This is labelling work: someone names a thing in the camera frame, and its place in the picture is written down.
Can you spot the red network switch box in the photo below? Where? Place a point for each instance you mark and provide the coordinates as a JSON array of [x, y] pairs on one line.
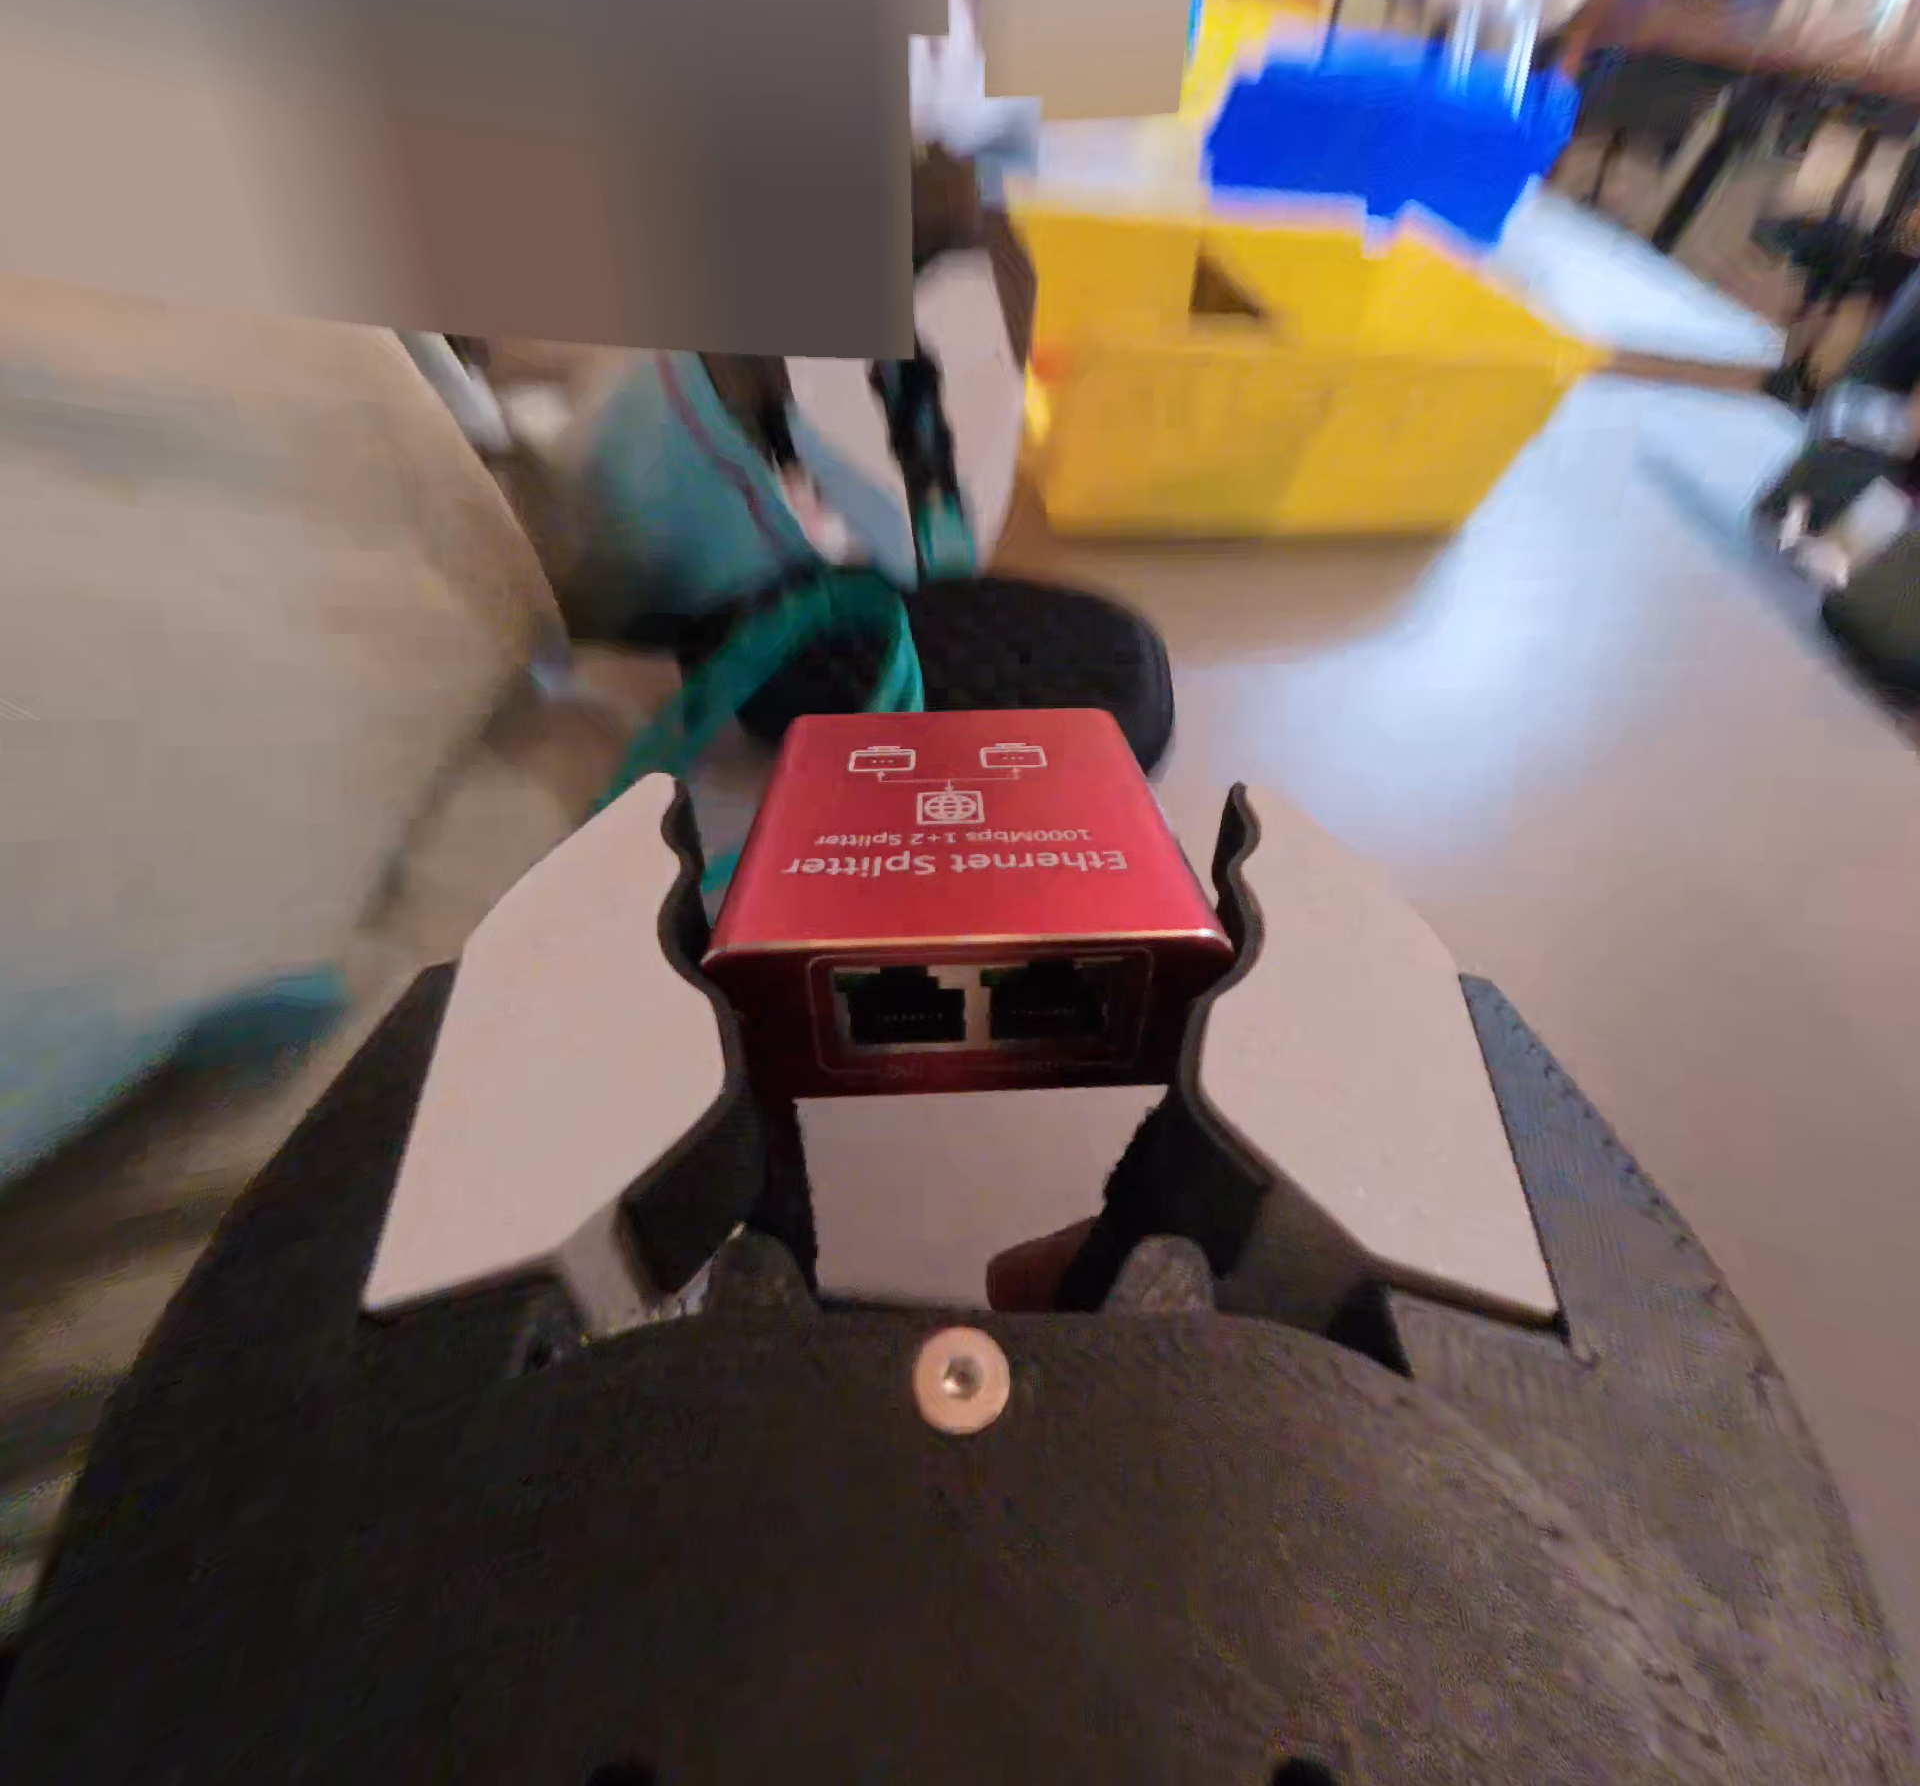
[[961, 827]]

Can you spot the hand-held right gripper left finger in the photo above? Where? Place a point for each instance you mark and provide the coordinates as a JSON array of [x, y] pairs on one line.
[[554, 1067]]

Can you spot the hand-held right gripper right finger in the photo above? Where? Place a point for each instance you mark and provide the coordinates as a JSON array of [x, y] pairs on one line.
[[1351, 1097]]

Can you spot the yellow plastic bin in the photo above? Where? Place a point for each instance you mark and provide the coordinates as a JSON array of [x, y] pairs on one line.
[[1275, 437]]

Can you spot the blue plastic bin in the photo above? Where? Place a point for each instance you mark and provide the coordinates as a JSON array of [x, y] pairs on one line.
[[1380, 120]]

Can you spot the black quilted wrist pad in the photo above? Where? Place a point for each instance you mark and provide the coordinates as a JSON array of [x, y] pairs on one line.
[[1034, 661]]

